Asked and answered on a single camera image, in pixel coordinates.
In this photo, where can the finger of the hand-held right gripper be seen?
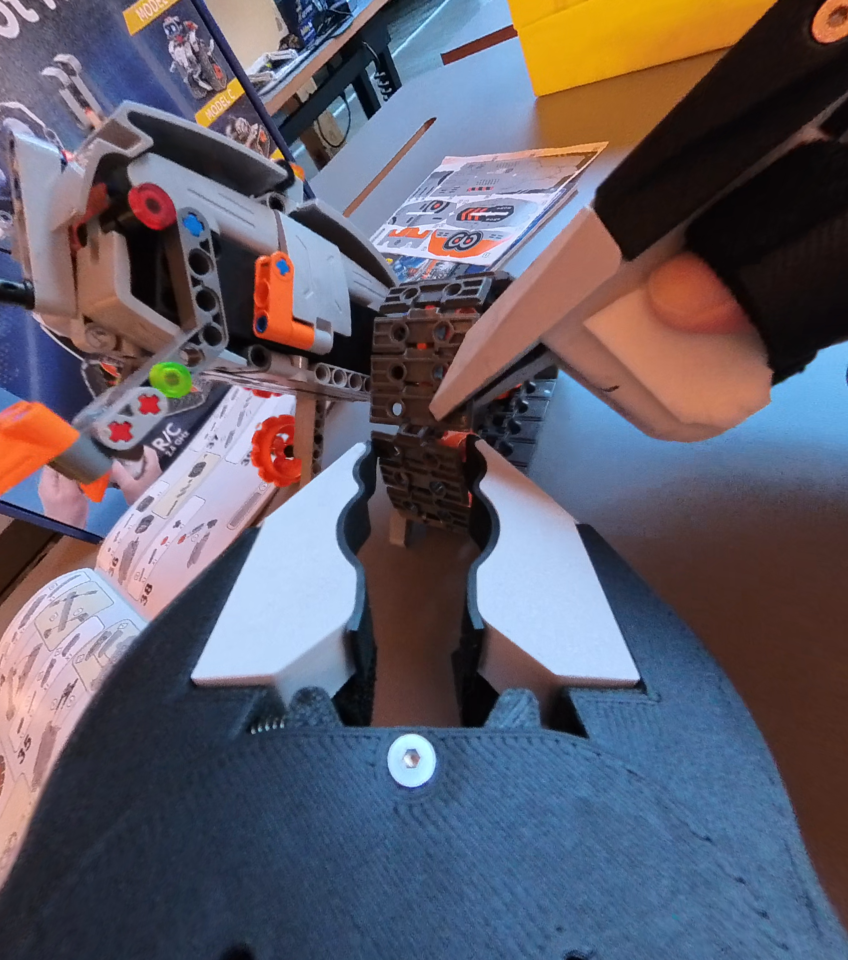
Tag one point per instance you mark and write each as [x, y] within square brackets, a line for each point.
[536, 300]
[521, 375]

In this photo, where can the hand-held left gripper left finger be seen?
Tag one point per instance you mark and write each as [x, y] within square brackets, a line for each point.
[281, 600]

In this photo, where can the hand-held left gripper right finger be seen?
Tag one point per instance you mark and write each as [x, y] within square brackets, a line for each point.
[544, 600]

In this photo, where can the dark grey toy track belt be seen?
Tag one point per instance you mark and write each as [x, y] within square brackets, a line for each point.
[409, 352]

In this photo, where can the grey orange block toy robot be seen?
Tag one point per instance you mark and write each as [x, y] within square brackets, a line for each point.
[116, 277]

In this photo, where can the grey desk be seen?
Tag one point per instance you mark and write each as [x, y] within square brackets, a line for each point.
[694, 562]

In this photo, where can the person's right hand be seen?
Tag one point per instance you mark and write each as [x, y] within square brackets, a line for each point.
[694, 296]

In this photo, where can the sticker sheet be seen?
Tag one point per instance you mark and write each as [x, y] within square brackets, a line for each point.
[484, 195]

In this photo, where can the open instruction booklet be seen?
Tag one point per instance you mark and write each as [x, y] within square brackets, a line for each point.
[191, 487]

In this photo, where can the yellow storage bin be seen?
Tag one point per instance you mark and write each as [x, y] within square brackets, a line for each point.
[619, 37]

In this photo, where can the background work table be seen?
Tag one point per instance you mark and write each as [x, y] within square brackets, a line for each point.
[334, 45]

